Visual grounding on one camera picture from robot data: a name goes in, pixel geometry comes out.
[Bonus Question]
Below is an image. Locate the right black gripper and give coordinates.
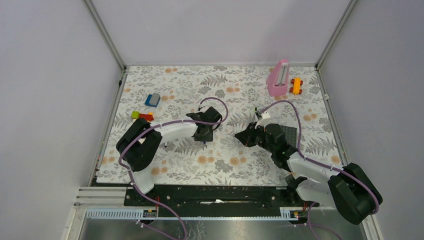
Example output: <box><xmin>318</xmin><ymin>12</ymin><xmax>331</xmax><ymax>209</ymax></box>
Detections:
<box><xmin>235</xmin><ymin>121</ymin><xmax>275</xmax><ymax>154</ymax></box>

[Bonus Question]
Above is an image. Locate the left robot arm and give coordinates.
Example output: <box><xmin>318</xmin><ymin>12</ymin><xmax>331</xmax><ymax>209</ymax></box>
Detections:
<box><xmin>116</xmin><ymin>107</ymin><xmax>223</xmax><ymax>206</ymax></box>

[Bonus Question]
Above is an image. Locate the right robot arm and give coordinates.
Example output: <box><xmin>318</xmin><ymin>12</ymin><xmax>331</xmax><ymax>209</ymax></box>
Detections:
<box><xmin>234</xmin><ymin>122</ymin><xmax>383</xmax><ymax>225</ymax></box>

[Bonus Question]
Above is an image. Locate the dark grey brick baseplate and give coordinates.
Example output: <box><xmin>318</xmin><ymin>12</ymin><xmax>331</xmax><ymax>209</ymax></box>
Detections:
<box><xmin>280</xmin><ymin>125</ymin><xmax>298</xmax><ymax>148</ymax></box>

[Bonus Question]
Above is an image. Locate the blue grey brick block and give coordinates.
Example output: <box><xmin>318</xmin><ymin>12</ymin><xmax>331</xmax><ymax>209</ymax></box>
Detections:
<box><xmin>144</xmin><ymin>93</ymin><xmax>161</xmax><ymax>108</ymax></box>

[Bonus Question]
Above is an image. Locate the floral patterned table mat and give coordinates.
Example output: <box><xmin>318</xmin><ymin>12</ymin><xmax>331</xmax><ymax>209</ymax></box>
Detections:
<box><xmin>96</xmin><ymin>64</ymin><xmax>347</xmax><ymax>187</ymax></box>

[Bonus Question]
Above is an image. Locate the pink metronome box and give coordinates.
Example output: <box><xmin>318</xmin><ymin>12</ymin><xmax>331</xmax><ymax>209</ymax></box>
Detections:
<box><xmin>266</xmin><ymin>59</ymin><xmax>290</xmax><ymax>97</ymax></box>

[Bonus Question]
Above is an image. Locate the red green toy truck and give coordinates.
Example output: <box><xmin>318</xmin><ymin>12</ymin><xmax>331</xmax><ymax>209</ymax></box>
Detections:
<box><xmin>130</xmin><ymin>111</ymin><xmax>154</xmax><ymax>122</ymax></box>

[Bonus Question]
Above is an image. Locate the orange red toy car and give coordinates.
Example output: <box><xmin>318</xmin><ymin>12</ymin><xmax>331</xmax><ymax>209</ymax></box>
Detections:
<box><xmin>289</xmin><ymin>77</ymin><xmax>303</xmax><ymax>95</ymax></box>

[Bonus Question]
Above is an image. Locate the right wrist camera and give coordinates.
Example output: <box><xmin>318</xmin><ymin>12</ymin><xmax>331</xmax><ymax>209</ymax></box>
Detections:
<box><xmin>255</xmin><ymin>111</ymin><xmax>271</xmax><ymax>129</ymax></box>

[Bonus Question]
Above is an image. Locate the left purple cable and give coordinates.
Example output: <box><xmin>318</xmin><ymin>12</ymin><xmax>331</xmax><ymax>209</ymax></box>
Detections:
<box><xmin>117</xmin><ymin>96</ymin><xmax>229</xmax><ymax>240</ymax></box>

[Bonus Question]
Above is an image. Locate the purple cable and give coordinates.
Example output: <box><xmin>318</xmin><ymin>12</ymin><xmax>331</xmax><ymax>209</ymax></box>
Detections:
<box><xmin>258</xmin><ymin>99</ymin><xmax>381</xmax><ymax>216</ymax></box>
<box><xmin>117</xmin><ymin>96</ymin><xmax>229</xmax><ymax>240</ymax></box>

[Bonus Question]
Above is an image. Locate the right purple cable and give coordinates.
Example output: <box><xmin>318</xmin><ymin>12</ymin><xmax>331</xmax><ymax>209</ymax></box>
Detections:
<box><xmin>258</xmin><ymin>99</ymin><xmax>381</xmax><ymax>216</ymax></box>

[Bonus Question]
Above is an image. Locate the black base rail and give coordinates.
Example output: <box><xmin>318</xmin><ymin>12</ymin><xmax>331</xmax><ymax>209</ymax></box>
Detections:
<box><xmin>124</xmin><ymin>184</ymin><xmax>312</xmax><ymax>215</ymax></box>

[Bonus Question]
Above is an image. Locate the white slotted cable duct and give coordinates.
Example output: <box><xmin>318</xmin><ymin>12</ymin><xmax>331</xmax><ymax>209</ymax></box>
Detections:
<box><xmin>85</xmin><ymin>207</ymin><xmax>300</xmax><ymax>221</ymax></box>

